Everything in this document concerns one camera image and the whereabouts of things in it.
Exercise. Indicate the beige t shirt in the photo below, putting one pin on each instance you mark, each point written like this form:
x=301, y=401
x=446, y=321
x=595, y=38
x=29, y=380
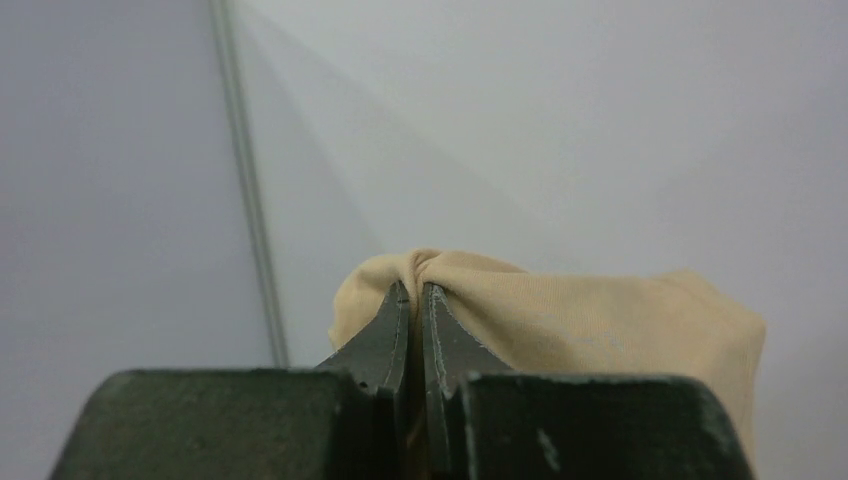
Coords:
x=675, y=322

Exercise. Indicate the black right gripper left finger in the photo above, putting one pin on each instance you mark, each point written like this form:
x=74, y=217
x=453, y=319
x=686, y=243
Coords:
x=343, y=419

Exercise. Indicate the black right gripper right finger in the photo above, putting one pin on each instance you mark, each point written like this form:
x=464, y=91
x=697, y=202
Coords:
x=487, y=421

